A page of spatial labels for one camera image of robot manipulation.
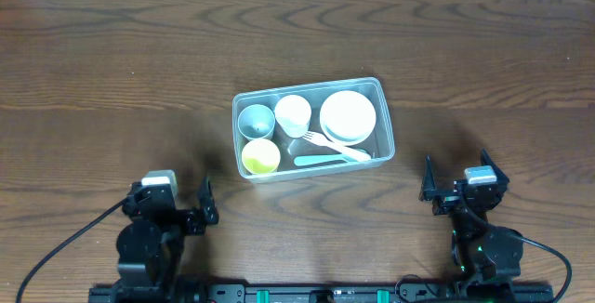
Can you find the pink plastic fork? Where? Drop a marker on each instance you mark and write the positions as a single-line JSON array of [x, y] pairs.
[[321, 140]]

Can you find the yellow plastic cup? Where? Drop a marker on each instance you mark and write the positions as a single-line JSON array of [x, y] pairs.
[[260, 156]]

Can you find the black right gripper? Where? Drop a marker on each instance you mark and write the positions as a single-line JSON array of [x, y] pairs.
[[447, 199]]

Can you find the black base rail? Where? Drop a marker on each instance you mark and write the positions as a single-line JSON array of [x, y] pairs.
[[402, 292]]

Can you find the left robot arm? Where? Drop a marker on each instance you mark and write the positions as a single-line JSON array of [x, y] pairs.
[[151, 246]]

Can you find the grey plastic cup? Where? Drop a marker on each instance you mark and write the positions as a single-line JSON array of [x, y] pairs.
[[256, 121]]

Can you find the white plastic bowl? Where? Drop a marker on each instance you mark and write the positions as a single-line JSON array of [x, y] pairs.
[[348, 114]]

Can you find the clear plastic container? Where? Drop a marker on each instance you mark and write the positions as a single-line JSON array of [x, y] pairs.
[[380, 145]]

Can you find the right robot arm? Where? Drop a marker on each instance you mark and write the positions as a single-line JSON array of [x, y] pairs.
[[489, 256]]

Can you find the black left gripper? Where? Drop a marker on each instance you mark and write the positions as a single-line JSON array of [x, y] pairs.
[[192, 219]]

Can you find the mint green plastic spoon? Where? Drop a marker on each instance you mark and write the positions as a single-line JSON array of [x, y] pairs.
[[308, 160]]

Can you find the grey plastic bowl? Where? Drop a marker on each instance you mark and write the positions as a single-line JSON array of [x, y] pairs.
[[345, 141]]

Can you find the white plastic cup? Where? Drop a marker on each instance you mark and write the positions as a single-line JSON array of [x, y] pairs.
[[293, 115]]

